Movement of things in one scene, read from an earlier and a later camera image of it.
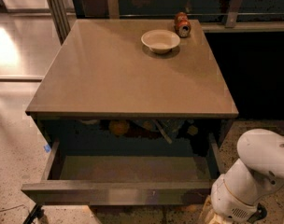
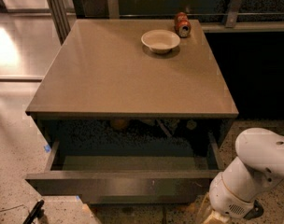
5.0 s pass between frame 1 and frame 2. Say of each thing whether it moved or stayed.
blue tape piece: stayed
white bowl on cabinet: stayed
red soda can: stayed
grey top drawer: moved
